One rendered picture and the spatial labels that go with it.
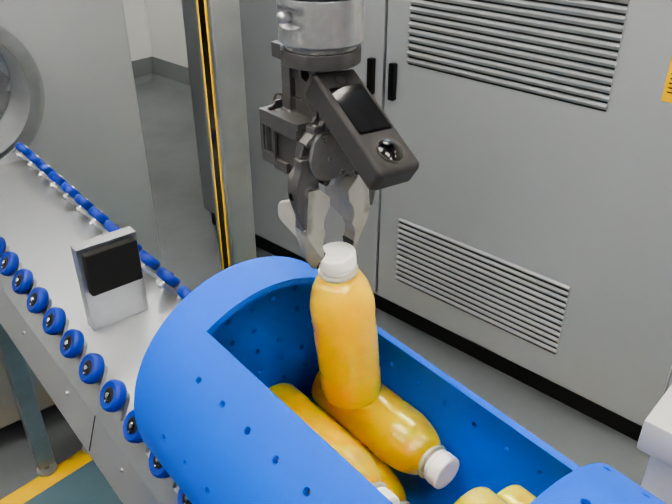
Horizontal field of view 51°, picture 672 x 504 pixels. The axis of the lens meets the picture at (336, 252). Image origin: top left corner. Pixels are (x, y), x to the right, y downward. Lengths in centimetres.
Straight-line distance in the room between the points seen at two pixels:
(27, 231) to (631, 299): 157
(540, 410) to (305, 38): 200
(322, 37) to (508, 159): 159
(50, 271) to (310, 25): 94
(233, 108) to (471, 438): 81
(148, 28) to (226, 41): 443
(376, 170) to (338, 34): 12
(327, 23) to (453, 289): 193
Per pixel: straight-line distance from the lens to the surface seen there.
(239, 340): 82
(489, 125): 215
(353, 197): 68
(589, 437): 242
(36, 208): 167
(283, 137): 66
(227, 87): 134
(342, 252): 69
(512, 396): 249
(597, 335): 225
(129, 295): 123
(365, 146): 57
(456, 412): 80
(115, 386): 103
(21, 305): 135
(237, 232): 146
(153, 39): 572
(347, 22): 60
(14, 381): 209
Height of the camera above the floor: 164
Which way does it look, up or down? 31 degrees down
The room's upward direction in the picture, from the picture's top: straight up
